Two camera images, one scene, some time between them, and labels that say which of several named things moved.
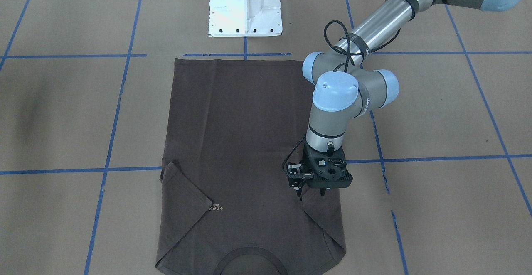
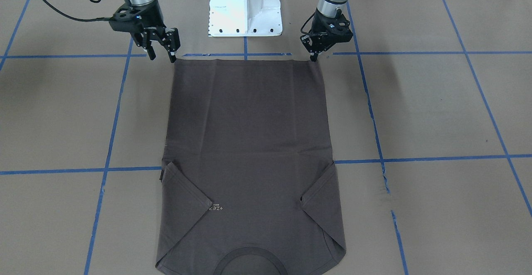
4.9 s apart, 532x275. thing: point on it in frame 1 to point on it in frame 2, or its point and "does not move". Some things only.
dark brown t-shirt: (225, 208) does not move
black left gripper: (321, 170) to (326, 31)
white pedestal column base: (245, 6) does not move
